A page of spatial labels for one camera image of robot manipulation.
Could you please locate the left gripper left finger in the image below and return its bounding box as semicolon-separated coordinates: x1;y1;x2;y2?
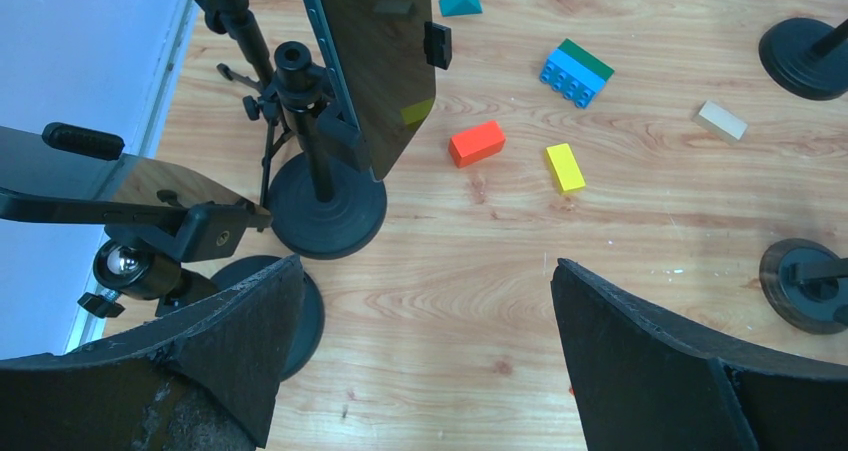
1;255;304;450

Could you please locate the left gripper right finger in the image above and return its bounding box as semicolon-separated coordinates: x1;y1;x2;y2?
551;258;847;450

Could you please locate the black ball-joint phone stand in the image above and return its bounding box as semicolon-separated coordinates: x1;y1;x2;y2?
40;121;327;383

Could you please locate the black stand of left phone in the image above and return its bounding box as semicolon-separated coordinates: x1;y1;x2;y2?
266;21;454;261

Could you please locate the black phone at left edge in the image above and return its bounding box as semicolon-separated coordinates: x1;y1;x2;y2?
1;123;272;228

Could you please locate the black round pole stand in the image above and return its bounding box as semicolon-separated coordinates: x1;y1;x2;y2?
758;17;847;101

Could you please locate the black microphone tripod stand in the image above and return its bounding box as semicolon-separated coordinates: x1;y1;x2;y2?
193;0;293;208

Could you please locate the black phone near microphone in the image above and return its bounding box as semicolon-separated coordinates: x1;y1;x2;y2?
303;0;436;181

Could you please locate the yellow wooden block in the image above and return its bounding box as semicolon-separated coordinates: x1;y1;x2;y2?
545;143;586;195

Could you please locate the beige wooden block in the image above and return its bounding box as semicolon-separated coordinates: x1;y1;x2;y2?
692;101;748;144

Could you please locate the red wooden block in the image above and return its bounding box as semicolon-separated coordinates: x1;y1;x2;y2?
448;120;506;168

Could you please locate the blue green lego brick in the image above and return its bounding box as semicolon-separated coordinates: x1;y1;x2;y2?
539;39;615;109

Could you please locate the teal triangular block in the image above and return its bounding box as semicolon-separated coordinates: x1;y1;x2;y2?
438;0;483;17

